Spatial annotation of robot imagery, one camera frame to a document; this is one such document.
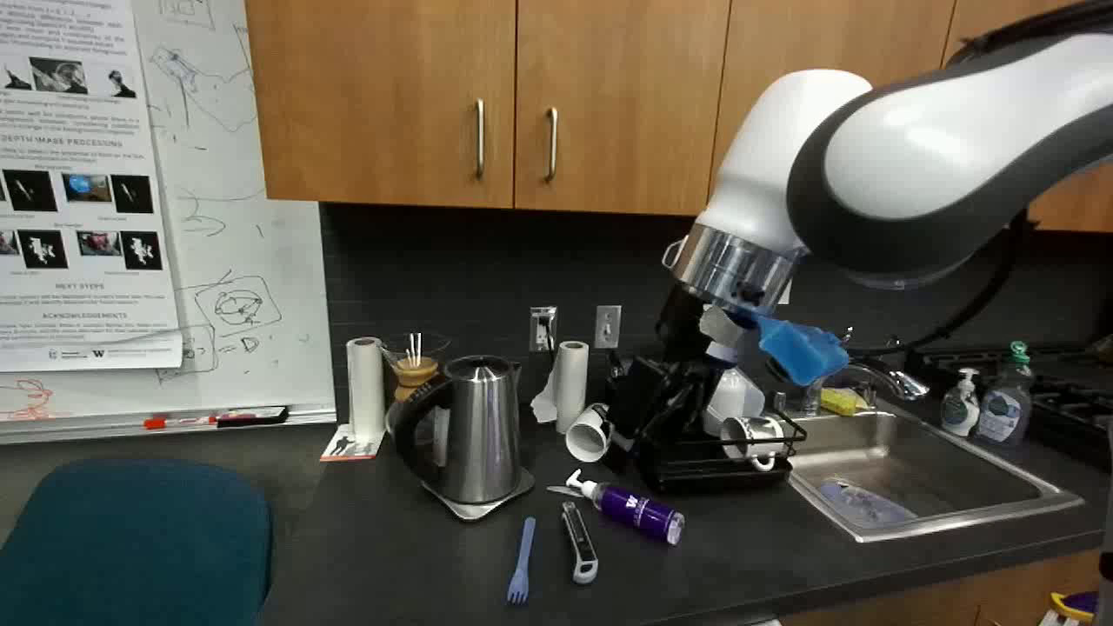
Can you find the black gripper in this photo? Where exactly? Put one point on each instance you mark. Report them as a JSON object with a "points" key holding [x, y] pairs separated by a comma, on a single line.
{"points": [[687, 322]]}

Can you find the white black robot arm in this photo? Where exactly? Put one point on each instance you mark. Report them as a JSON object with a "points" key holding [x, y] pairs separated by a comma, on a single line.
{"points": [[926, 152]]}

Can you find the white pitcher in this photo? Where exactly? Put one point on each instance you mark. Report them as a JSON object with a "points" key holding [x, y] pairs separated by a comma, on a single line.
{"points": [[732, 399]]}

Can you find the blue dish scrubber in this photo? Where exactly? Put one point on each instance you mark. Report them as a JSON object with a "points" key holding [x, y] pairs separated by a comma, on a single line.
{"points": [[802, 350]]}

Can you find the black dish rack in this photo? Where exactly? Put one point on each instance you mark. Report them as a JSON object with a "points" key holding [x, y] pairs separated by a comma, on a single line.
{"points": [[671, 445]]}

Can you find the white paper towel roll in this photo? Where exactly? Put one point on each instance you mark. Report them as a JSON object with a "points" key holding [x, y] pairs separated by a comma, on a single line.
{"points": [[571, 385]]}

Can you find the white mug with black rim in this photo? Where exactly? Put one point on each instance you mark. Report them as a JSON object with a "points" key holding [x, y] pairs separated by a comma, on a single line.
{"points": [[760, 438]]}

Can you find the yellow sponge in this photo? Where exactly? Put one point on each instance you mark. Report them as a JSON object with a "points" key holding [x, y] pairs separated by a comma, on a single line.
{"points": [[842, 402]]}

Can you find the purple bottle with white print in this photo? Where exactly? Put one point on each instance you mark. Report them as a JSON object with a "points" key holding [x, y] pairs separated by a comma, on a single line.
{"points": [[637, 513]]}

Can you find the stainless steel electric kettle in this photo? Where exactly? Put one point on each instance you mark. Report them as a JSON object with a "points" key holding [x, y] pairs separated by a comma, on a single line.
{"points": [[480, 429]]}

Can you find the glass jar with straws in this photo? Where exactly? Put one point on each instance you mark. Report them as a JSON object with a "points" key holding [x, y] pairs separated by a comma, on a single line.
{"points": [[414, 369]]}

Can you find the stainless steel sink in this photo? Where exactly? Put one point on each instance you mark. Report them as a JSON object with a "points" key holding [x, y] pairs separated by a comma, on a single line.
{"points": [[926, 473]]}

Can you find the white pump soap bottle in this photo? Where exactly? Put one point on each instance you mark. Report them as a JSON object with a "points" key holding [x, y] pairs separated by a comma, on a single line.
{"points": [[960, 408]]}

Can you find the blue plastic fork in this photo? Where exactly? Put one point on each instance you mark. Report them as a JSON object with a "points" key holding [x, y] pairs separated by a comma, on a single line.
{"points": [[523, 564]]}

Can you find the paper towel roll on holder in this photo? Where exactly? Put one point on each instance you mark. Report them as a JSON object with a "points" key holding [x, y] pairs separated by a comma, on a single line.
{"points": [[367, 389]]}

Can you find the clear dish soap bottle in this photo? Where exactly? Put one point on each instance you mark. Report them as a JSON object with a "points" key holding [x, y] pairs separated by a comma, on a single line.
{"points": [[1004, 406]]}

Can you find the black stove top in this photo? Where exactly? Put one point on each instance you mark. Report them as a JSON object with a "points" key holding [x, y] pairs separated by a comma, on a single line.
{"points": [[1073, 406]]}

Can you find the whiteboard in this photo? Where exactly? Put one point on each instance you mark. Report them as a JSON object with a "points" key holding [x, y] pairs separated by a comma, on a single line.
{"points": [[262, 230]]}

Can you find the black whiteboard eraser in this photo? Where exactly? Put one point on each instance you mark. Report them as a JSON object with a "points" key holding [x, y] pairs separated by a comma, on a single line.
{"points": [[247, 416]]}

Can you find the yellow purple object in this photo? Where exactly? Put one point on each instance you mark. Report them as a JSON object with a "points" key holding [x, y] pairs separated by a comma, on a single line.
{"points": [[1073, 611]]}

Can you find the red marker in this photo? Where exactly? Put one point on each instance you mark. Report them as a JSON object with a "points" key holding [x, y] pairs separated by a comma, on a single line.
{"points": [[158, 421]]}

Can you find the teal chair seat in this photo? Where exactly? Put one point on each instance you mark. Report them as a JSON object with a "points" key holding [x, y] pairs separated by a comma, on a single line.
{"points": [[133, 543]]}

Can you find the printed paper poster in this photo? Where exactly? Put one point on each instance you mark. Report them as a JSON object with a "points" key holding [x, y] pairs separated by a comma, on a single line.
{"points": [[82, 176]]}

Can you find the silver wall outlet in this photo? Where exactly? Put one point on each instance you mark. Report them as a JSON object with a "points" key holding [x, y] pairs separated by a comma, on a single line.
{"points": [[611, 326], [543, 328]]}

